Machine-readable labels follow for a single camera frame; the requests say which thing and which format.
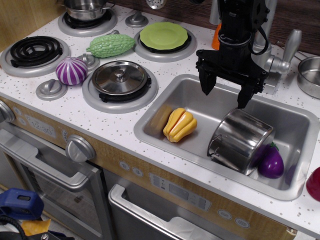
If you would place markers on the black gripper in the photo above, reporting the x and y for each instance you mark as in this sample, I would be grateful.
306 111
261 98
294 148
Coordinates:
233 64

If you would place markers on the steel pot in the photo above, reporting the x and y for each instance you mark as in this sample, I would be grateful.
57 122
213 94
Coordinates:
240 141
86 10

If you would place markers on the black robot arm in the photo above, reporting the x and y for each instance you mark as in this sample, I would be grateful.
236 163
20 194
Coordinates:
240 20

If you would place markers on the silver sink basin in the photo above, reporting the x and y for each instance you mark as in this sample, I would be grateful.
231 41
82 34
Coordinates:
295 132

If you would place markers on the steel pot lid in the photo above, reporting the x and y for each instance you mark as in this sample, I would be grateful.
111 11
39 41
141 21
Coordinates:
119 78

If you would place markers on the orange toy carrot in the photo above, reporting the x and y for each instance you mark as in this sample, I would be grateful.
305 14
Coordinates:
215 41

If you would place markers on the silver toy faucet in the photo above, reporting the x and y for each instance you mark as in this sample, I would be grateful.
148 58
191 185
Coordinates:
273 65

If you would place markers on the yellow toy squash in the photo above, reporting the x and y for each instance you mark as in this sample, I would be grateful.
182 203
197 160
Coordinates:
180 124

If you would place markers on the back right burner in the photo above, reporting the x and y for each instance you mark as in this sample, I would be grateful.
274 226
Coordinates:
166 57

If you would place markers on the green plate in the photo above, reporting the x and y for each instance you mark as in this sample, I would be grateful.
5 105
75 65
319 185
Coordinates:
163 36

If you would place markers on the steel pan at right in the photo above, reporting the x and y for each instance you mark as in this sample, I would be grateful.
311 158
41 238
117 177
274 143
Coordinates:
308 79

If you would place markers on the purple toy eggplant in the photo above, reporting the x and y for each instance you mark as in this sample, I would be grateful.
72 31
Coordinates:
272 164

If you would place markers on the perforated steel skimmer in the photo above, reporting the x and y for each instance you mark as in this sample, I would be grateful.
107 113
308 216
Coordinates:
156 4

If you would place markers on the grey knob back countertop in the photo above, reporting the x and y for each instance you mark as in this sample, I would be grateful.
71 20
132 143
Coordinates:
136 20

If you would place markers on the grey knob countertop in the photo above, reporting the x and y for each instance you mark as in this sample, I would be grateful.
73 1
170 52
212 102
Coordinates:
51 90
91 61
136 20

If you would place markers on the red toy at edge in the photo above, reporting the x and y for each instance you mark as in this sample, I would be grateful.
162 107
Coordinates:
313 184

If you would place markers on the green toy bitter gourd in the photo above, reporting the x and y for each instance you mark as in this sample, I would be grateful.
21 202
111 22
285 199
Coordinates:
110 45

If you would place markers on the grey knob middle countertop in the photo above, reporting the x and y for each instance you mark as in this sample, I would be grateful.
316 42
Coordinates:
91 61

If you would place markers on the back left burner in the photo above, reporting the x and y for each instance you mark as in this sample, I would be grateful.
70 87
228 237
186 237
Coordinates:
77 28

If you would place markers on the purple striped toy onion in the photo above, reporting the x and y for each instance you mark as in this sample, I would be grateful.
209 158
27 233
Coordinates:
71 71

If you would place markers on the toy dishwasher door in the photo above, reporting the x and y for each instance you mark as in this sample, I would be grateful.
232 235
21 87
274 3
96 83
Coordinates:
141 215

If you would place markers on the silver oven dial right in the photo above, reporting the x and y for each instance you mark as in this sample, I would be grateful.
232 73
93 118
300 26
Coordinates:
78 149

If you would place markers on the silver oven dial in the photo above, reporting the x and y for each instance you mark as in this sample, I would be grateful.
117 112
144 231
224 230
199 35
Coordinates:
6 114
78 149

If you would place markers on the grey knob front countertop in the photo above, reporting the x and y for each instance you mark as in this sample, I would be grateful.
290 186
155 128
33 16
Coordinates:
51 90

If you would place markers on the toy oven door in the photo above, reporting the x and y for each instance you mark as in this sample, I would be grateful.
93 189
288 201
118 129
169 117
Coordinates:
73 193

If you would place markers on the front left coil burner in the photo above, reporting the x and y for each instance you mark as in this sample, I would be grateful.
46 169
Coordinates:
34 56

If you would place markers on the silver oven dial left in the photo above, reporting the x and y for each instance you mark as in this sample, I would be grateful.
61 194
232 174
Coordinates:
6 114

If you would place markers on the blue clamp tool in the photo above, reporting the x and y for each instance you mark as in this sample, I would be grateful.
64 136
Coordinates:
20 204

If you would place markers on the yellow paper scrap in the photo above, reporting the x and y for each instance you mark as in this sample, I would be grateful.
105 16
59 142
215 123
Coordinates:
34 227

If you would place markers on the silver faucet handle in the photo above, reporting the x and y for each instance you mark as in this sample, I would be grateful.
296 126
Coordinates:
291 45

